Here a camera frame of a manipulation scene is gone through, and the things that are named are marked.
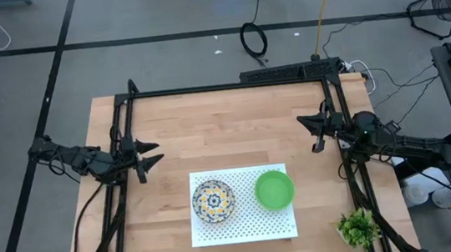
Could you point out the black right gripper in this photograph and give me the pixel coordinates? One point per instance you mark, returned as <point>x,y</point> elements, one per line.
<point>333,123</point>

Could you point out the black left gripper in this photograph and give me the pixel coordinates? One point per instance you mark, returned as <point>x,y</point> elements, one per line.
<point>128,155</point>

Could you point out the green plastic mini bowl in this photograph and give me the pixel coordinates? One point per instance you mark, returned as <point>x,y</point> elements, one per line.
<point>274,190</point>

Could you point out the yellow bowl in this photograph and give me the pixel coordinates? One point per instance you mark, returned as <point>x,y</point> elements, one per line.
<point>213,201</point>

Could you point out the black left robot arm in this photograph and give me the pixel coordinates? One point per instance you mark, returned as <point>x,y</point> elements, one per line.
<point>86,161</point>

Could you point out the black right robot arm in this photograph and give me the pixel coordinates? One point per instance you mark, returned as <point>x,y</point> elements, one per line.
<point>413,150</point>

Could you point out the small artificial green plant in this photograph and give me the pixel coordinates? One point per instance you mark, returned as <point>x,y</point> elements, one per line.
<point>358,229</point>

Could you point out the white round container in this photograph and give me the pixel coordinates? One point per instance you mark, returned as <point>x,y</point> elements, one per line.
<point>445,198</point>
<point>415,195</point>

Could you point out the white sheet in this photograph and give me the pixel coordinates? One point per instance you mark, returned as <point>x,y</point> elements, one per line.
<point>430,178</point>

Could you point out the white perforated mat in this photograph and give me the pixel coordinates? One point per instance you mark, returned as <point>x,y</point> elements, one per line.
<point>241,238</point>

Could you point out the black aluminium table frame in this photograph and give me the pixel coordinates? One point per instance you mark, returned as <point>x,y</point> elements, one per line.
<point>225,86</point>

